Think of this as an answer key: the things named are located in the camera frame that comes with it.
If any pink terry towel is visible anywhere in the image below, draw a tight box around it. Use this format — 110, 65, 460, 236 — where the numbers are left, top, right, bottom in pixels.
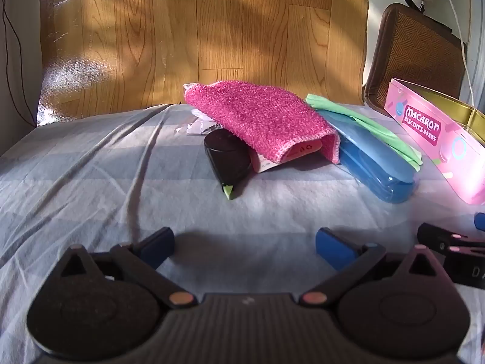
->
184, 80, 341, 164

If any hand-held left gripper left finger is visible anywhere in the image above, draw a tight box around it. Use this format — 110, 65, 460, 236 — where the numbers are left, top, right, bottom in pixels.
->
57, 227, 198, 308

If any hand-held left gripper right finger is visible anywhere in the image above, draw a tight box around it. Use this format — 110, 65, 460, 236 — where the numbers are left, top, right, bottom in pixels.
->
299, 227, 440, 308

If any blue plastic case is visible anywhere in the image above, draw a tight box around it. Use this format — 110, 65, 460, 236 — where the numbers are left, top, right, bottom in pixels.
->
328, 110, 416, 204

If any clear bag of metal keyrings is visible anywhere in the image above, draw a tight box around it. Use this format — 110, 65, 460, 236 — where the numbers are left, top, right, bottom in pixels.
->
186, 108, 222, 135

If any pink and white packet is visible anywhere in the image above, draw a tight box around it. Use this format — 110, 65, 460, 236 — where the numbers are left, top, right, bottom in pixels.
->
250, 138, 323, 173

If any pink tin box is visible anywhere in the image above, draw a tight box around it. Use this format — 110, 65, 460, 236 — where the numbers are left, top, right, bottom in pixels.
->
386, 77, 485, 206

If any wood-pattern vinyl sheet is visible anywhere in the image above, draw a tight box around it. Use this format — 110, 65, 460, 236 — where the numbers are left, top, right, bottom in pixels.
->
36, 0, 370, 127

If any thin black cable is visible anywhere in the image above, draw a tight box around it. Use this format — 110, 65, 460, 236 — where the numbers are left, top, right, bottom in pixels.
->
0, 0, 38, 127

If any white cable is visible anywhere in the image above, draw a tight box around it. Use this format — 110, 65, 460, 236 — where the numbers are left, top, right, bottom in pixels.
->
440, 0, 476, 109

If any green cloth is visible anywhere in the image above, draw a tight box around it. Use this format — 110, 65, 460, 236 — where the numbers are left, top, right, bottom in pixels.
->
305, 93, 424, 171

